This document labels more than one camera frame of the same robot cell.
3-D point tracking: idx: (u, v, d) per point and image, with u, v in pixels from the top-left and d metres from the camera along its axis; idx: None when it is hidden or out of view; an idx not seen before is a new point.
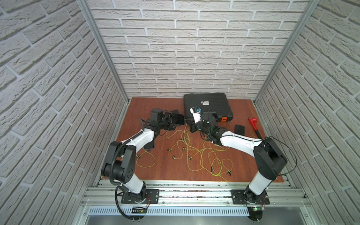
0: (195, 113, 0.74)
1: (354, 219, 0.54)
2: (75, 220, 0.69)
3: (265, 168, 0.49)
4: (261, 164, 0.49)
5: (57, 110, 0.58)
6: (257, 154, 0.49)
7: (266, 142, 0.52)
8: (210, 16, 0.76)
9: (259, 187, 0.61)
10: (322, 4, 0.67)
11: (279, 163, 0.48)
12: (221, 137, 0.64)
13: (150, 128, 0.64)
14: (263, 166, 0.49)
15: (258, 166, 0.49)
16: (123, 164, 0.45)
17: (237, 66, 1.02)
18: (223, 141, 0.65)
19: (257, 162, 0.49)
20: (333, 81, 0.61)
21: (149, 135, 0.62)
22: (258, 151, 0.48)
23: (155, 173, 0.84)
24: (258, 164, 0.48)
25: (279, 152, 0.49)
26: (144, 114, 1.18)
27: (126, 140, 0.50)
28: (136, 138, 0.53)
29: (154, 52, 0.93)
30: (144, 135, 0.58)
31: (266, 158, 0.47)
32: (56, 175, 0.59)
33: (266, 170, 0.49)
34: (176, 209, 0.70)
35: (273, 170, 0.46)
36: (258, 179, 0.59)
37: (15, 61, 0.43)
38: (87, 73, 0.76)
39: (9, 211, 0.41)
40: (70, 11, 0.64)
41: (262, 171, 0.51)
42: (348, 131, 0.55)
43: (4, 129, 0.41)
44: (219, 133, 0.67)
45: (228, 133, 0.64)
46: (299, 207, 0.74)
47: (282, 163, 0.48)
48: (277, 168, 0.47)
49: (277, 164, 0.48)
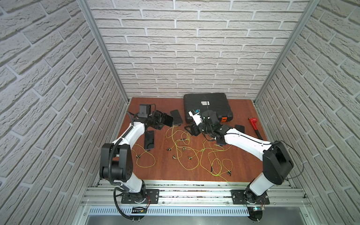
0: (195, 115, 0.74)
1: (354, 219, 0.54)
2: (75, 220, 0.69)
3: (272, 173, 0.47)
4: (269, 168, 0.47)
5: (57, 110, 0.58)
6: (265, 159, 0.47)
7: (275, 145, 0.49)
8: (210, 16, 0.76)
9: (261, 189, 0.61)
10: (322, 4, 0.67)
11: (286, 168, 0.47)
12: (225, 134, 0.61)
13: (139, 120, 0.63)
14: (270, 171, 0.47)
15: (266, 170, 0.49)
16: (121, 163, 0.45)
17: (237, 66, 1.02)
18: (227, 139, 0.62)
19: (265, 167, 0.49)
20: (333, 81, 0.61)
21: (140, 128, 0.59)
22: (267, 156, 0.45)
23: (155, 173, 0.84)
24: (266, 168, 0.49)
25: (287, 156, 0.47)
26: None
27: (118, 140, 0.49)
28: (127, 136, 0.51)
29: (154, 52, 0.93)
30: (135, 130, 0.56)
31: (274, 164, 0.44)
32: (56, 175, 0.59)
33: (272, 175, 0.48)
34: (176, 209, 0.72)
35: (280, 175, 0.45)
36: (261, 182, 0.58)
37: (15, 61, 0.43)
38: (87, 73, 0.76)
39: (9, 211, 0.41)
40: (70, 11, 0.64)
41: (268, 176, 0.50)
42: (348, 131, 0.55)
43: (4, 129, 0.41)
44: (223, 130, 0.63)
45: (234, 132, 0.60)
46: (299, 207, 0.74)
47: (288, 169, 0.47)
48: (284, 173, 0.46)
49: (284, 169, 0.46)
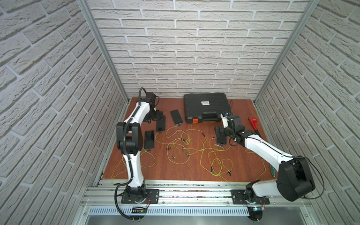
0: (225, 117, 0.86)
1: (354, 219, 0.54)
2: (75, 220, 0.69)
3: (287, 186, 0.44)
4: (284, 181, 0.45)
5: (57, 110, 0.58)
6: (282, 169, 0.44)
7: (297, 160, 0.46)
8: (210, 16, 0.76)
9: (263, 190, 0.61)
10: (322, 4, 0.67)
11: (303, 186, 0.44)
12: (246, 139, 0.61)
13: (145, 101, 0.69)
14: (284, 183, 0.45)
15: (280, 181, 0.47)
16: (134, 137, 0.55)
17: (237, 66, 1.02)
18: (247, 142, 0.61)
19: (280, 177, 0.46)
20: (333, 81, 0.61)
21: (148, 107, 0.69)
22: (285, 167, 0.43)
23: (155, 173, 0.84)
24: (280, 179, 0.46)
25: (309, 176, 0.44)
26: None
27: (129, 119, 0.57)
28: (136, 115, 0.59)
29: (154, 52, 0.93)
30: (142, 109, 0.63)
31: (292, 177, 0.42)
32: (56, 175, 0.59)
33: (286, 189, 0.45)
34: (176, 209, 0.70)
35: (295, 190, 0.42)
36: (269, 186, 0.56)
37: (15, 61, 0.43)
38: (87, 73, 0.76)
39: (10, 211, 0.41)
40: (70, 11, 0.64)
41: (279, 188, 0.48)
42: (348, 131, 0.55)
43: (4, 129, 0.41)
44: (245, 134, 0.63)
45: (256, 137, 0.60)
46: (299, 207, 0.74)
47: (306, 188, 0.43)
48: (301, 191, 0.43)
49: (302, 186, 0.43)
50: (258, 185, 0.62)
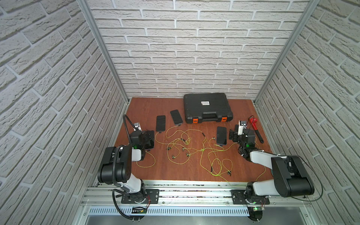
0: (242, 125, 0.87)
1: (354, 219, 0.54)
2: (75, 220, 0.69)
3: (281, 181, 0.46)
4: (278, 176, 0.47)
5: (57, 110, 0.58)
6: (274, 164, 0.49)
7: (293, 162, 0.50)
8: (210, 16, 0.76)
9: (262, 189, 0.61)
10: (322, 4, 0.67)
11: (296, 183, 0.44)
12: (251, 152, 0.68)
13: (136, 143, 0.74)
14: (279, 180, 0.47)
15: (275, 178, 0.49)
16: (123, 157, 0.48)
17: (237, 66, 1.02)
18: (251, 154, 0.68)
19: (275, 175, 0.49)
20: (333, 81, 0.61)
21: (138, 152, 0.66)
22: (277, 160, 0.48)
23: (155, 173, 0.84)
24: (275, 176, 0.49)
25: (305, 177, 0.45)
26: (138, 112, 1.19)
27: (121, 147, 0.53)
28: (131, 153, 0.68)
29: (154, 52, 0.93)
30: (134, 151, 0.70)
31: (282, 169, 0.46)
32: (56, 176, 0.59)
33: (281, 184, 0.46)
34: (176, 209, 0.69)
35: (287, 183, 0.44)
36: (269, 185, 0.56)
37: (15, 61, 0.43)
38: (87, 73, 0.76)
39: (9, 211, 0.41)
40: (70, 11, 0.64)
41: (277, 189, 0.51)
42: (348, 131, 0.55)
43: (4, 129, 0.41)
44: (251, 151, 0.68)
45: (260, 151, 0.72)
46: (299, 207, 0.74)
47: (300, 186, 0.44)
48: (294, 186, 0.43)
49: (294, 183, 0.44)
50: (258, 184, 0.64)
